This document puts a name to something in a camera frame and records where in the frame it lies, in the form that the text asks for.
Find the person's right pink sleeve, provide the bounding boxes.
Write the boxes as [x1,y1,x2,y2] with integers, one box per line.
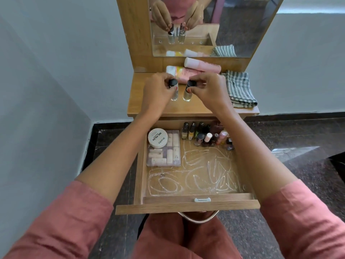
[260,179,345,259]

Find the dressing table mirror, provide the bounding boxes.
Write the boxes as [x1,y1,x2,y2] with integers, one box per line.
[147,0,286,58]

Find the wooden drawer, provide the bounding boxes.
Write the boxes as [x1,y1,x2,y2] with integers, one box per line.
[115,117,261,215]

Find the person's right hand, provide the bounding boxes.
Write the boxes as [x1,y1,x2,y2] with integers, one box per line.
[187,72,235,115]

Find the silver glitter nail polish bottle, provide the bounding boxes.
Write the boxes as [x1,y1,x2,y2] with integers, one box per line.
[183,79,197,102]
[168,79,179,101]

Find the clear box of beige tubes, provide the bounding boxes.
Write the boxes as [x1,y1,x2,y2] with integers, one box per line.
[146,129,181,168]

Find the black furniture base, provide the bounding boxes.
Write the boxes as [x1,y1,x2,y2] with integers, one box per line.
[327,151,345,186]

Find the pink tube white cap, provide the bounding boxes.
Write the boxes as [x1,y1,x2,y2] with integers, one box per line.
[184,57,222,74]

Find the person's left pink sleeve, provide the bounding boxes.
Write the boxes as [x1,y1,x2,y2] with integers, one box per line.
[4,180,114,259]

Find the green striped cloth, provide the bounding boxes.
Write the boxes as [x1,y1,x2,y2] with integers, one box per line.
[221,70,258,108]

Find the person's left hand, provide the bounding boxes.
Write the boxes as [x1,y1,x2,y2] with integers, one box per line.
[141,72,179,115]

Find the person's left forearm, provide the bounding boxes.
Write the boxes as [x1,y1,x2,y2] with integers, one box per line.
[75,105,164,205]

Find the cluster of small cosmetic bottles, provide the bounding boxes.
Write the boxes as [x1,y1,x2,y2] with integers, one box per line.
[181,121,235,151]

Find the pink tube yellow print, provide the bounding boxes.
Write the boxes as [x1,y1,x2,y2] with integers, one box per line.
[166,65,201,81]

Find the wooden dressing table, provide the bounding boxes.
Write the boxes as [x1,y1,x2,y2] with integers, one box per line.
[116,0,286,123]

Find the white round jar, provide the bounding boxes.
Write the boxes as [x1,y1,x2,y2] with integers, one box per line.
[147,128,169,149]

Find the person's pink sleeve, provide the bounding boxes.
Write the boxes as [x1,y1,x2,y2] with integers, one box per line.
[4,180,114,259]
[260,179,345,259]

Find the person's legs pink trousers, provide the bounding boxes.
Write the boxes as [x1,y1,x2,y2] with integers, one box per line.
[132,212,243,259]

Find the person's right forearm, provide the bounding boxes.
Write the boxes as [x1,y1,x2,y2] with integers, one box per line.
[213,104,298,205]

